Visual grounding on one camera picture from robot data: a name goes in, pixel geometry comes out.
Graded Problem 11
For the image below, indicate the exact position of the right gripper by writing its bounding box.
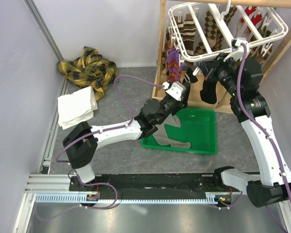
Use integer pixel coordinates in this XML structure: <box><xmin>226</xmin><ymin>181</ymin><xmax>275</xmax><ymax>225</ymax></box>
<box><xmin>198</xmin><ymin>52</ymin><xmax>242</xmax><ymax>97</ymax></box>

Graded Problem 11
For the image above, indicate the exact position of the black sock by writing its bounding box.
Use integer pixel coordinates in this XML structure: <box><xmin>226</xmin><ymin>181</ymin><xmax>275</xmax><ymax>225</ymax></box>
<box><xmin>181</xmin><ymin>65</ymin><xmax>199</xmax><ymax>84</ymax></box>
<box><xmin>200</xmin><ymin>78</ymin><xmax>218</xmax><ymax>104</ymax></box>

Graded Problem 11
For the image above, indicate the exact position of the tan sock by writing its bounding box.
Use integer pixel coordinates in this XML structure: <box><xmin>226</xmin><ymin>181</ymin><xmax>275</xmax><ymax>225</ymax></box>
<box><xmin>215</xmin><ymin>90</ymin><xmax>229</xmax><ymax>109</ymax></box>

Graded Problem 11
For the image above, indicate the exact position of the white clip hanger rack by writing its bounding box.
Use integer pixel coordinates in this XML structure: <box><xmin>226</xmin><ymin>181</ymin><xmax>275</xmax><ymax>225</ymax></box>
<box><xmin>168</xmin><ymin>1</ymin><xmax>289</xmax><ymax>62</ymax></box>

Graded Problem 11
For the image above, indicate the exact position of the olive striped sock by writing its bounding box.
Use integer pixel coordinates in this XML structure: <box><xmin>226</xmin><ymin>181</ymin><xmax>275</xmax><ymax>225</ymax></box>
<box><xmin>252</xmin><ymin>26</ymin><xmax>273</xmax><ymax>64</ymax></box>

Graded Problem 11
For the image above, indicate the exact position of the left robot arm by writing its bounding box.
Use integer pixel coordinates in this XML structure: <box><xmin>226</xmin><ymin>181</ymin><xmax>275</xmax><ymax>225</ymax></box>
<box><xmin>63</xmin><ymin>68</ymin><xmax>197</xmax><ymax>191</ymax></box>

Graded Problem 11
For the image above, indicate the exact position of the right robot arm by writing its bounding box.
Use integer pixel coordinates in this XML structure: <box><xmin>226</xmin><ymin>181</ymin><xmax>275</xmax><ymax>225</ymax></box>
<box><xmin>197</xmin><ymin>53</ymin><xmax>291</xmax><ymax>207</ymax></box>

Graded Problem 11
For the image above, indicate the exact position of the wooden hanger stand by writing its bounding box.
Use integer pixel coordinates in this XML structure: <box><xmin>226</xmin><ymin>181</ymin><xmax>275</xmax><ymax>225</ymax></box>
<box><xmin>151</xmin><ymin>0</ymin><xmax>291</xmax><ymax>115</ymax></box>

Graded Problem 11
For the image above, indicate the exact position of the purple maroon sock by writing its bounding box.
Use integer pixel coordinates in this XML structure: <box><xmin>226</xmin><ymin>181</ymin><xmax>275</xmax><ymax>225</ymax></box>
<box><xmin>167</xmin><ymin>48</ymin><xmax>183</xmax><ymax>82</ymax></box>

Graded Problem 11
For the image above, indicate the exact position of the brown argyle sock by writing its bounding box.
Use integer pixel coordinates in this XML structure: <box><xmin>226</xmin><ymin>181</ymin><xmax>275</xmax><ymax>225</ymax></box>
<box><xmin>204</xmin><ymin>10</ymin><xmax>224</xmax><ymax>51</ymax></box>
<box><xmin>224</xmin><ymin>5</ymin><xmax>237</xmax><ymax>26</ymax></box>

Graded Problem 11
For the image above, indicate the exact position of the brown striped sock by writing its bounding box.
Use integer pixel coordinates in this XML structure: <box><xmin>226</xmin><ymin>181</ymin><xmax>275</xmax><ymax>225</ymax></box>
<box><xmin>183</xmin><ymin>14</ymin><xmax>196</xmax><ymax>56</ymax></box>
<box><xmin>174</xmin><ymin>16</ymin><xmax>184</xmax><ymax>38</ymax></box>

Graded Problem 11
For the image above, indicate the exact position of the green plastic tray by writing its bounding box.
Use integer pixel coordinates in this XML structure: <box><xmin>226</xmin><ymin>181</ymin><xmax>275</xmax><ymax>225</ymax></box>
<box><xmin>141</xmin><ymin>108</ymin><xmax>218</xmax><ymax>154</ymax></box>

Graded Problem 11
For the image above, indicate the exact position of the grey sock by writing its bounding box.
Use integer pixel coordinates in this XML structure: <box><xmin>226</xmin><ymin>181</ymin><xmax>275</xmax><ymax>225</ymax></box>
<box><xmin>153</xmin><ymin>115</ymin><xmax>191</xmax><ymax>149</ymax></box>

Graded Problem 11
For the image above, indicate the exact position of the red white sock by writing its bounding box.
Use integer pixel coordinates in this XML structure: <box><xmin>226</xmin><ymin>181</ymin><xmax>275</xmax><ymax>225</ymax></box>
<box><xmin>238</xmin><ymin>6</ymin><xmax>262</xmax><ymax>34</ymax></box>

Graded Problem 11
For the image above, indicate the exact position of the yellow plaid cloth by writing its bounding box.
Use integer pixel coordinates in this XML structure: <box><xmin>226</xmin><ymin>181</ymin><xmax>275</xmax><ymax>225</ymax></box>
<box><xmin>56</xmin><ymin>47</ymin><xmax>118</xmax><ymax>101</ymax></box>

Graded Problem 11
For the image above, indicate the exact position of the white folded towel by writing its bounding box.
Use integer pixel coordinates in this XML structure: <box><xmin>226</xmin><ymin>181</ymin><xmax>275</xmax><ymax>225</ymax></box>
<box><xmin>58</xmin><ymin>86</ymin><xmax>98</xmax><ymax>130</ymax></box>

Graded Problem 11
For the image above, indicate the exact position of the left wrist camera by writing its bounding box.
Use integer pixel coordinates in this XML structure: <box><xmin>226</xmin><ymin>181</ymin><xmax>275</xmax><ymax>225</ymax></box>
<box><xmin>162</xmin><ymin>81</ymin><xmax>186</xmax><ymax>101</ymax></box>

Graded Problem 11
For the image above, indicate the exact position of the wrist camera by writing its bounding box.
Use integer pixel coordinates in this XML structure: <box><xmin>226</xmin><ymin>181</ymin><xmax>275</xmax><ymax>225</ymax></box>
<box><xmin>162</xmin><ymin>81</ymin><xmax>186</xmax><ymax>101</ymax></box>
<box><xmin>224</xmin><ymin>37</ymin><xmax>250</xmax><ymax>62</ymax></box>

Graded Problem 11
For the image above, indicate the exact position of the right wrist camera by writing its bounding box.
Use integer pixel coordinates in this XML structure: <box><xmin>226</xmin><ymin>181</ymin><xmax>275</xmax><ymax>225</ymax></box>
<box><xmin>224</xmin><ymin>37</ymin><xmax>250</xmax><ymax>62</ymax></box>

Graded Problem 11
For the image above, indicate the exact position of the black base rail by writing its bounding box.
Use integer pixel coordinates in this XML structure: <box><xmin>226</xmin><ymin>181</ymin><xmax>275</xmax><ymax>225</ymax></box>
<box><xmin>69</xmin><ymin>172</ymin><xmax>262</xmax><ymax>201</ymax></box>

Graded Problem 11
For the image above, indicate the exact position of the slotted cable duct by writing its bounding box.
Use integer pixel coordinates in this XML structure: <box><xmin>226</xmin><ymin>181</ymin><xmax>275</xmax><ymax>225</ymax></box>
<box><xmin>35</xmin><ymin>193</ymin><xmax>219</xmax><ymax>204</ymax></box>

